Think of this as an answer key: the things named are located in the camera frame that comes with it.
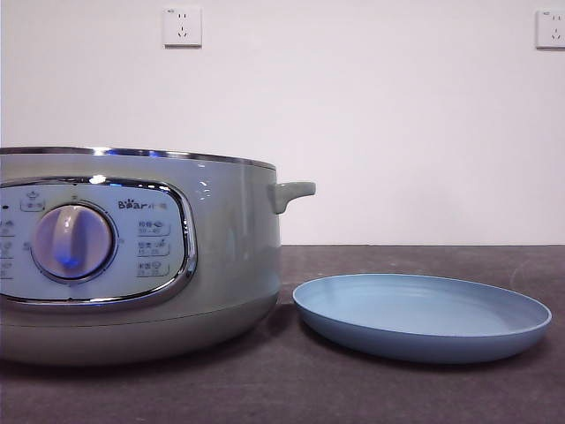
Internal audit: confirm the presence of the white wall socket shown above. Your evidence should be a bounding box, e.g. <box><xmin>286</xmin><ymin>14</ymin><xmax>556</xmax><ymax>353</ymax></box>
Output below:
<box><xmin>535</xmin><ymin>9</ymin><xmax>565</xmax><ymax>49</ymax></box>
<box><xmin>163</xmin><ymin>6</ymin><xmax>203</xmax><ymax>49</ymax></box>

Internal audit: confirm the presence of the blue round plate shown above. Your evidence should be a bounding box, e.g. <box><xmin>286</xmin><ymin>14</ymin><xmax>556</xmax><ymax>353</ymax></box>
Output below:
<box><xmin>292</xmin><ymin>273</ymin><xmax>553</xmax><ymax>364</ymax></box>

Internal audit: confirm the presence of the pale green electric steamer pot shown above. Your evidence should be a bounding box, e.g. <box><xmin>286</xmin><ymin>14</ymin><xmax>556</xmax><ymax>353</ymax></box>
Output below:
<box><xmin>0</xmin><ymin>147</ymin><xmax>317</xmax><ymax>367</ymax></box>

